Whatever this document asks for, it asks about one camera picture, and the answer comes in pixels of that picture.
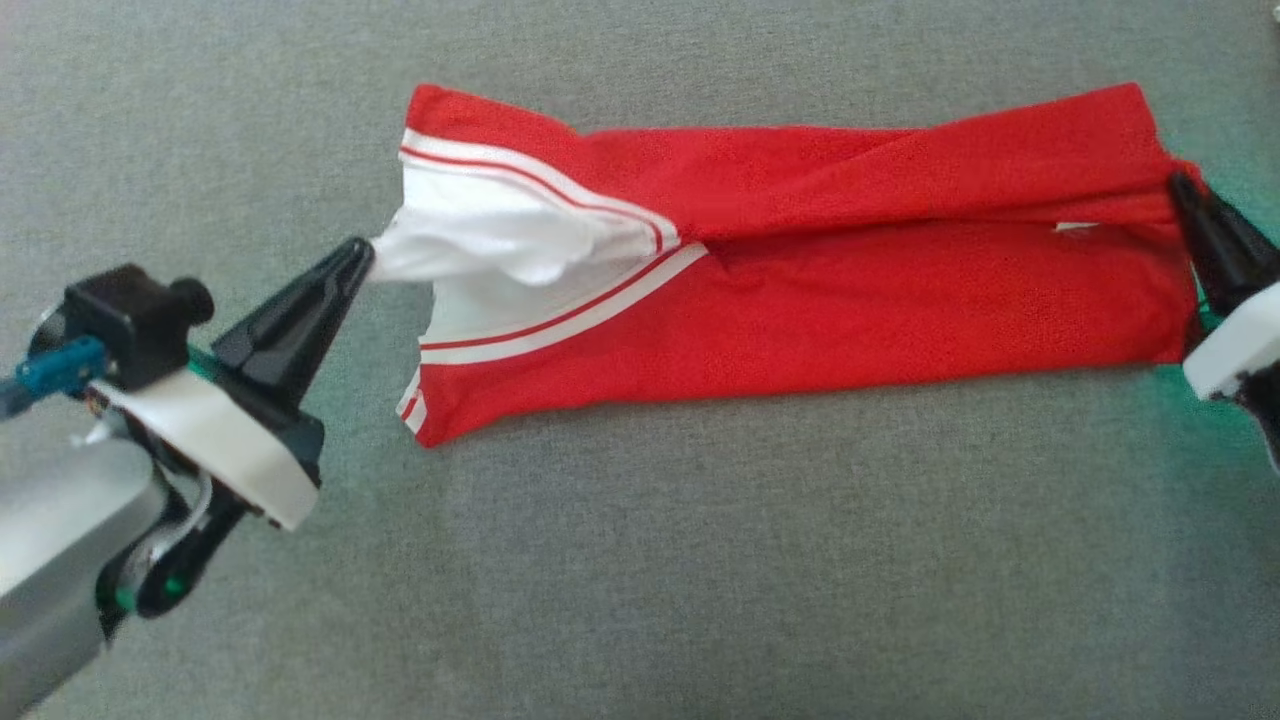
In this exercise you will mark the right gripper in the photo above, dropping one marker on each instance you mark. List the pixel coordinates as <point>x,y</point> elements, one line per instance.
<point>1235,350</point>

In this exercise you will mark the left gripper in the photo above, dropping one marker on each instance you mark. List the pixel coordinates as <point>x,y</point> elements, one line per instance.
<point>240,450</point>

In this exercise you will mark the red and white striped shirt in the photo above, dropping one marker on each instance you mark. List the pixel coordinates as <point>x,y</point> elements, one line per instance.
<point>850,300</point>

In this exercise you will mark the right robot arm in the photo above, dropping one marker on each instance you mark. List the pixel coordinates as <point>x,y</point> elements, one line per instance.
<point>1265,410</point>

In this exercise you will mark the grey fabric sofa seat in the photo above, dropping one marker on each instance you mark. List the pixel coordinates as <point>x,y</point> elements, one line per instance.
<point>700,580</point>

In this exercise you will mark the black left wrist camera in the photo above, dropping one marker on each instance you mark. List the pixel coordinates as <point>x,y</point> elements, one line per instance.
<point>130,320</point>

